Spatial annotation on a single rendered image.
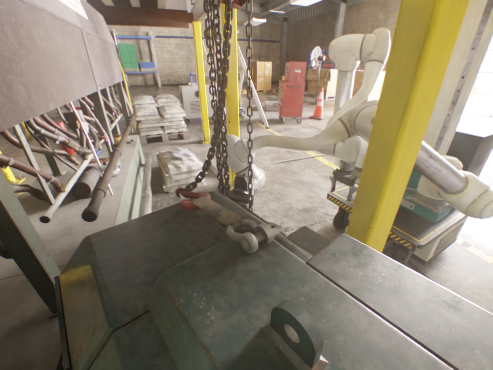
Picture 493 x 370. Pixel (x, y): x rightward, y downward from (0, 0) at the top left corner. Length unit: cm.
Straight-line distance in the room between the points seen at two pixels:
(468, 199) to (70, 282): 136
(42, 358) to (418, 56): 105
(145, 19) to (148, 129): 152
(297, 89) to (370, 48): 383
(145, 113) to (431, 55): 389
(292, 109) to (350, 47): 385
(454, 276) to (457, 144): 83
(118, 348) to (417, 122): 74
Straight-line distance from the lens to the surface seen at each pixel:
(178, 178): 245
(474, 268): 212
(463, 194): 128
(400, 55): 69
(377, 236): 84
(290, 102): 525
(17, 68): 81
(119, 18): 406
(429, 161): 109
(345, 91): 159
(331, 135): 104
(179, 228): 51
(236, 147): 101
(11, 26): 86
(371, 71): 147
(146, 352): 36
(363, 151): 165
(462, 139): 177
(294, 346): 29
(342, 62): 154
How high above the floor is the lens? 114
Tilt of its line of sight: 29 degrees down
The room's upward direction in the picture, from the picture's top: 1 degrees clockwise
